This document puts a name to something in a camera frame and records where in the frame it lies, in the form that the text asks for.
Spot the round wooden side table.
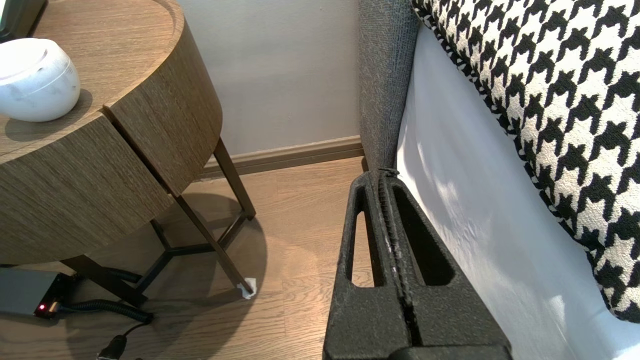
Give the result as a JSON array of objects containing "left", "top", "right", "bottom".
[{"left": 0, "top": 0, "right": 257, "bottom": 307}]

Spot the curved wooden table drawer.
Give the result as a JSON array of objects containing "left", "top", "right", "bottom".
[{"left": 0, "top": 113, "right": 174, "bottom": 266}]

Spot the brown wooden skirting board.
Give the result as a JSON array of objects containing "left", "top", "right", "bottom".
[{"left": 199, "top": 135, "right": 366, "bottom": 182}]

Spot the white round dome device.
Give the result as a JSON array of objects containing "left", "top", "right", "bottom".
[{"left": 0, "top": 38, "right": 81, "bottom": 123}]

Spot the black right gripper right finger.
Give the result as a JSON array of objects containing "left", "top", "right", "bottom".
[{"left": 383, "top": 171, "right": 507, "bottom": 351}]

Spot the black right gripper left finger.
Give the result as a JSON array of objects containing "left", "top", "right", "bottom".
[{"left": 322, "top": 170, "right": 416, "bottom": 360}]

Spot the black white desk telephone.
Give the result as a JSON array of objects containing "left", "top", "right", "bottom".
[{"left": 0, "top": 0, "right": 49, "bottom": 44}]

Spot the grey power adapter box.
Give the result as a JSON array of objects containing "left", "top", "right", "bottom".
[{"left": 0, "top": 267, "right": 67, "bottom": 319}]

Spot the black coiled power cable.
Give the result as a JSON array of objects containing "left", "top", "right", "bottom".
[{"left": 102, "top": 267, "right": 144, "bottom": 285}]

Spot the black adapter output cable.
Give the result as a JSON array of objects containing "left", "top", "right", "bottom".
[{"left": 56, "top": 298, "right": 154, "bottom": 360}]

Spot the white bed sheet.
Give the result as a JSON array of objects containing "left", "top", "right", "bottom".
[{"left": 396, "top": 24, "right": 640, "bottom": 360}]

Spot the white table leg pad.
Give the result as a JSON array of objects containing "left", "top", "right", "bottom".
[{"left": 237, "top": 277, "right": 259, "bottom": 301}]

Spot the grey fabric headboard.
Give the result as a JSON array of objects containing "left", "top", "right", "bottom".
[{"left": 357, "top": 0, "right": 422, "bottom": 175}]

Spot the black white houndstooth pillow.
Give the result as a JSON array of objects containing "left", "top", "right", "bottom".
[{"left": 411, "top": 0, "right": 640, "bottom": 324}]

